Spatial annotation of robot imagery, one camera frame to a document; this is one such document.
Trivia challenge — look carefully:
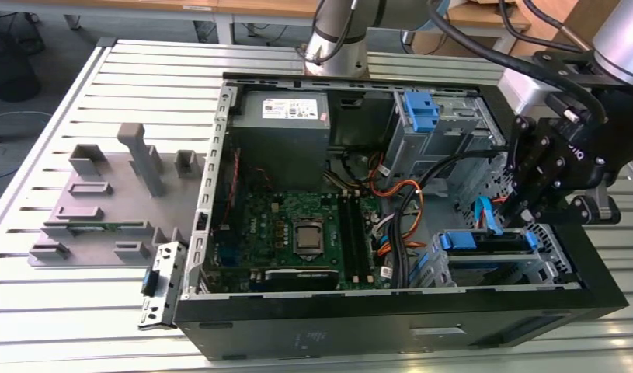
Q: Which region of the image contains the thick black arm hose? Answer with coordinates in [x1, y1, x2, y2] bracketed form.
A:
[426, 0, 610, 124]

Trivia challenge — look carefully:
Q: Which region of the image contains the green motherboard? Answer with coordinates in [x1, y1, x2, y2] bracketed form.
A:
[201, 188, 394, 292]

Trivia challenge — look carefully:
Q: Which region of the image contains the grey power supply unit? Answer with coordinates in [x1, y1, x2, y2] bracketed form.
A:
[226, 91, 332, 190]

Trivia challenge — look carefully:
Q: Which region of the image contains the silver CPU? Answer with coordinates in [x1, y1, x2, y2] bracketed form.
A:
[297, 227, 322, 249]

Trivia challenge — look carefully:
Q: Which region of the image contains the black graphics card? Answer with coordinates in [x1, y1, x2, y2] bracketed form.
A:
[262, 267, 342, 293]

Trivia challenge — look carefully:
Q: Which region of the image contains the hard disk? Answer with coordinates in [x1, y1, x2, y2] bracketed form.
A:
[412, 228, 541, 287]

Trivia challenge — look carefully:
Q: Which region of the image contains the black RAM slot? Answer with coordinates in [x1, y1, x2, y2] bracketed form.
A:
[338, 189, 362, 284]
[352, 189, 377, 284]

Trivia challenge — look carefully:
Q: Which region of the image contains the black cable bundle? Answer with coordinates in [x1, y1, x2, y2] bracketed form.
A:
[388, 149, 504, 289]

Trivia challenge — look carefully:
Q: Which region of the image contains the blue plastic drive latch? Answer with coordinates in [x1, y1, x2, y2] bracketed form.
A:
[402, 91, 440, 133]

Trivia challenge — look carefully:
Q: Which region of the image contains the red twisted wire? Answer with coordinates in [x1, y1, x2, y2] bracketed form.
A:
[220, 148, 244, 231]

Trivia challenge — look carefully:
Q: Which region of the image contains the grey metal drive cage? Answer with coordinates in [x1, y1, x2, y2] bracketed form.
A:
[385, 89, 509, 183]

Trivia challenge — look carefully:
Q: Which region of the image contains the brown wooden cabinet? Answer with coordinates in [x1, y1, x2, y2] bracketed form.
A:
[512, 0, 626, 69]

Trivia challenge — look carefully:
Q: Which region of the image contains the blue data wire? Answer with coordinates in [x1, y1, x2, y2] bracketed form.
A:
[472, 196, 505, 236]

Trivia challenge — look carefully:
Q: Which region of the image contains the light blue floor cable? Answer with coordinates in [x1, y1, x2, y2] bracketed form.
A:
[0, 110, 52, 183]

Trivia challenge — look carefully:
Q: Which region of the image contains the CPU socket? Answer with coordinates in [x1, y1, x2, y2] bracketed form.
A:
[290, 217, 328, 262]

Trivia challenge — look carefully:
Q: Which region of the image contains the grey parts rack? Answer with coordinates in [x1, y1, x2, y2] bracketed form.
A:
[28, 123, 212, 269]

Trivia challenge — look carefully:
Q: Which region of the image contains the metal slot bracket blue latch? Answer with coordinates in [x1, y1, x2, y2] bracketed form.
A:
[137, 240, 188, 331]

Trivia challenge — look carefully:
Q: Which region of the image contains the black PC case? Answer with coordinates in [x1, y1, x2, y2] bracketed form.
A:
[173, 71, 630, 361]

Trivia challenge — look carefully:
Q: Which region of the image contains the metal disk bay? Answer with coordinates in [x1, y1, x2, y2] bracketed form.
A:
[418, 228, 576, 288]

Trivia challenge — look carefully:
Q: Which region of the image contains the green RAM stick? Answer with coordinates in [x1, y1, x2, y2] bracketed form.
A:
[66, 221, 144, 232]

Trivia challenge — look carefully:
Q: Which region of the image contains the orange wire bundle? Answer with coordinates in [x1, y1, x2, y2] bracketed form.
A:
[370, 180, 426, 257]

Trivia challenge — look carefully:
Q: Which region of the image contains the wooden desk white frame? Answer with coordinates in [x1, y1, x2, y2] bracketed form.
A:
[398, 0, 533, 60]
[61, 0, 317, 46]

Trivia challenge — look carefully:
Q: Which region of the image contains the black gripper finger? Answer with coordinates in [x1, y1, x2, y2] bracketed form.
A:
[502, 115, 566, 229]
[526, 193, 622, 226]

